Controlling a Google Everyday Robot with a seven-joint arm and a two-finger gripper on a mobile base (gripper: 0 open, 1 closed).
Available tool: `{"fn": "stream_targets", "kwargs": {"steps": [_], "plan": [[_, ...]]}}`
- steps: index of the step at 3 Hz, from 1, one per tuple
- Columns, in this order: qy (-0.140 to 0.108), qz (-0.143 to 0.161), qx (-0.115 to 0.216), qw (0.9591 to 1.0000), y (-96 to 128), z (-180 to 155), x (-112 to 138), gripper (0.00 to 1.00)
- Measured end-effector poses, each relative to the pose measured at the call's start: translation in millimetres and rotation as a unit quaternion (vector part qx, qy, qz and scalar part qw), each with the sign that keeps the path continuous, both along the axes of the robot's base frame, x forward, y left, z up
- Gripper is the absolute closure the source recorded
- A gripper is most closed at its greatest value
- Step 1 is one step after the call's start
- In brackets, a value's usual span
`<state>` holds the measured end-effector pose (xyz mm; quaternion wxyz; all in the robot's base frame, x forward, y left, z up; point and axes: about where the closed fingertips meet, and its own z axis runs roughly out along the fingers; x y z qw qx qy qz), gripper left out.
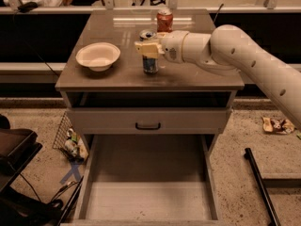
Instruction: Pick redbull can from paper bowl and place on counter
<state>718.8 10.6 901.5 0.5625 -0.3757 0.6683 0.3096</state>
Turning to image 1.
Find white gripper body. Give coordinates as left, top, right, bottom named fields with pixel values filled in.
left=161, top=30, right=188, bottom=63

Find redbull can silver blue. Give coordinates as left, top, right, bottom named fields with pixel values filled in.
left=139, top=29, right=158, bottom=74

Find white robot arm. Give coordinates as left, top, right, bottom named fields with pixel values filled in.
left=135, top=24, right=301, bottom=129

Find orange soda can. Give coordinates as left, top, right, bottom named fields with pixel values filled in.
left=156, top=8, right=173, bottom=32

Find white paper bowl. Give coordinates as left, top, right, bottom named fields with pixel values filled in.
left=75, top=42, right=120, bottom=72

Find grey counter cabinet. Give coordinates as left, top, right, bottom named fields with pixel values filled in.
left=55, top=9, right=244, bottom=146

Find closed grey drawer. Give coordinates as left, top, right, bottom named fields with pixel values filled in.
left=67, top=108, right=231, bottom=135

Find snack packets in basket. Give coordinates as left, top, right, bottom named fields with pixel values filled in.
left=63, top=128, right=88, bottom=161

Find open bottom grey drawer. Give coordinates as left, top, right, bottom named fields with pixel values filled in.
left=62, top=135, right=225, bottom=226

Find brown snack wrapper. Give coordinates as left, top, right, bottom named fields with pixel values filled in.
left=261, top=117, right=295, bottom=135

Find black cart left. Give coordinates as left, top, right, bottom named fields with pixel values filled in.
left=0, top=115, right=61, bottom=226

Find black metal bar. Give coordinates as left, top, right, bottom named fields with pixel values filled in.
left=244, top=148, right=281, bottom=226

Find wire mesh basket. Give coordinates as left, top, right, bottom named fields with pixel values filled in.
left=53, top=113, right=72, bottom=150

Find black device on rail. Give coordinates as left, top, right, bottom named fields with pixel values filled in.
left=18, top=2, right=38, bottom=13

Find black cable on floor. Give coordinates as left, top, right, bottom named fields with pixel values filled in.
left=18, top=172, right=83, bottom=205

